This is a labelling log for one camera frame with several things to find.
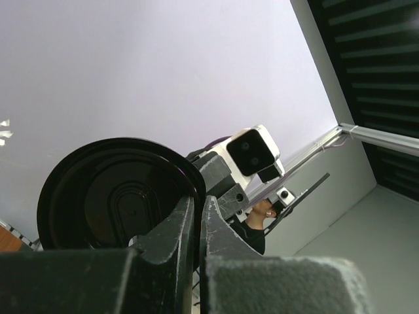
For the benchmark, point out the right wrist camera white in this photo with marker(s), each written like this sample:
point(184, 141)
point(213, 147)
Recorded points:
point(249, 152)

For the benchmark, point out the black cup lid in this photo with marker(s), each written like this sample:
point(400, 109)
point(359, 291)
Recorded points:
point(106, 192)

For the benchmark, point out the black slatted window blind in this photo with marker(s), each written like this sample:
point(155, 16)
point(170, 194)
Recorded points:
point(373, 46)

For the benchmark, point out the aluminium frame rail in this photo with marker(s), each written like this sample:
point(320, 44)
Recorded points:
point(392, 141)

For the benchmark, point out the white wrapped straw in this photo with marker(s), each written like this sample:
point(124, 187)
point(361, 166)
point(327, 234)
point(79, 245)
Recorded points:
point(5, 132)

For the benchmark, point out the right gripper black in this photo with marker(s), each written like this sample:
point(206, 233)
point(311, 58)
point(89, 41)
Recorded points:
point(231, 197)

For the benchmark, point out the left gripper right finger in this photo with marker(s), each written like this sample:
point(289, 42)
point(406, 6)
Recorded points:
point(234, 278)

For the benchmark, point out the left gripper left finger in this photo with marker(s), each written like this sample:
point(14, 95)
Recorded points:
point(154, 275)

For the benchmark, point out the person in black shirt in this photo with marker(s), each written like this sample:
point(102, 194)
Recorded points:
point(253, 225)

